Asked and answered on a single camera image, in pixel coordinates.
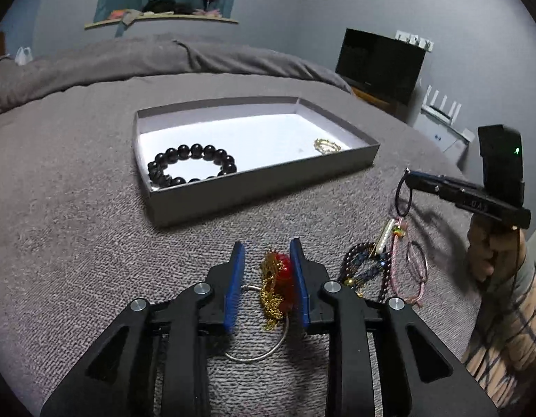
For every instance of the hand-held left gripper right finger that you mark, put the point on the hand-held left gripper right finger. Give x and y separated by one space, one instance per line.
299 282

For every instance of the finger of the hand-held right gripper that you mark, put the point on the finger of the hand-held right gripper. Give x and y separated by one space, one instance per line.
437 188
420 175

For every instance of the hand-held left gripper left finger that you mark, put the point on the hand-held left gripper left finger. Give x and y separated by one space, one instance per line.
233 286

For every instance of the pearl hair clip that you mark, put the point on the pearl hair clip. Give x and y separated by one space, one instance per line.
386 236

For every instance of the grey cardboard box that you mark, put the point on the grey cardboard box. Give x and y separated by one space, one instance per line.
259 139

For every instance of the person's right forearm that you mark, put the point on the person's right forearm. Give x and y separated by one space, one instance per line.
511 334

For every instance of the person's right hand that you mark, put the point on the person's right hand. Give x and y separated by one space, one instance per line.
483 247

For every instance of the white cabinet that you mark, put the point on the white cabinet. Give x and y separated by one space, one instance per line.
446 137

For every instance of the white router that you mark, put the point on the white router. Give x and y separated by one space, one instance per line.
442 110

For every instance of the wooden television stand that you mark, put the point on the wooden television stand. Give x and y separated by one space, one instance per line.
372 97

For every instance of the black television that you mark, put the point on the black television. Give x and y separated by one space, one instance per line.
379 63

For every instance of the grey knitted blanket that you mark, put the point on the grey knitted blanket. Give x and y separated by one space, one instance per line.
77 226

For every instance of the grey duvet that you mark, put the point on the grey duvet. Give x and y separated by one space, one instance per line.
120 63

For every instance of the window sill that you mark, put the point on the window sill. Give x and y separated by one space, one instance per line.
163 21

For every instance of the dark clothes pile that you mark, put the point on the dark clothes pile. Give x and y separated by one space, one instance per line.
163 6

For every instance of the pink clothes pile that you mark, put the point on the pink clothes pile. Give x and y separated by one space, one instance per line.
118 14

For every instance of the white plastic bag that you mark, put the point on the white plastic bag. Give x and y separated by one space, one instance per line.
24 55

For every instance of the white wall hooks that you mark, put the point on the white wall hooks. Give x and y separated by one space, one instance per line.
415 41

